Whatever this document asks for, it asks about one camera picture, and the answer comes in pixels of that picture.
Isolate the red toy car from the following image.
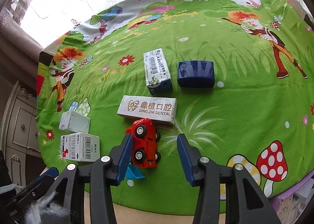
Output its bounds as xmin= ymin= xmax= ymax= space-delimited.
xmin=126 ymin=118 xmax=161 ymax=168

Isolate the blue plastic piece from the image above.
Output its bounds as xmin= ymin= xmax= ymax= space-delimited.
xmin=125 ymin=163 xmax=145 ymax=180

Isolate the white red medicine box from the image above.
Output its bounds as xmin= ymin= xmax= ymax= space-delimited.
xmin=60 ymin=132 xmax=100 ymax=162

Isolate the purple cardboard storage box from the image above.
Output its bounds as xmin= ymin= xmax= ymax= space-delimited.
xmin=269 ymin=171 xmax=313 ymax=223

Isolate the beige plush cushion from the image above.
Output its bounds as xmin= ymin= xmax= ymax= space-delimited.
xmin=84 ymin=192 xmax=226 ymax=224

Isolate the small white cube box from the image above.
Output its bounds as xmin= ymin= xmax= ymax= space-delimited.
xmin=58 ymin=110 xmax=90 ymax=133

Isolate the white dental box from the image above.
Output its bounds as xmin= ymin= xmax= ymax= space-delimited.
xmin=117 ymin=96 xmax=177 ymax=126

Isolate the white cabinet with drawers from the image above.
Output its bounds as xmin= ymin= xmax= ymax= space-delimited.
xmin=1 ymin=82 xmax=43 ymax=186

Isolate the white barcode medicine box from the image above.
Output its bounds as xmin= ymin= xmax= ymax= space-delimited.
xmin=143 ymin=48 xmax=173 ymax=96

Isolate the dark blue small box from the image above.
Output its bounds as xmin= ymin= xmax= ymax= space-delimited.
xmin=177 ymin=60 xmax=215 ymax=88

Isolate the green cartoon tablecloth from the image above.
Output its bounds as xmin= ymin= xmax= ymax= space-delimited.
xmin=37 ymin=0 xmax=313 ymax=215

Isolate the brown drape curtain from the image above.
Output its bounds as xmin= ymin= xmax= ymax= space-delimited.
xmin=1 ymin=9 xmax=43 ymax=89

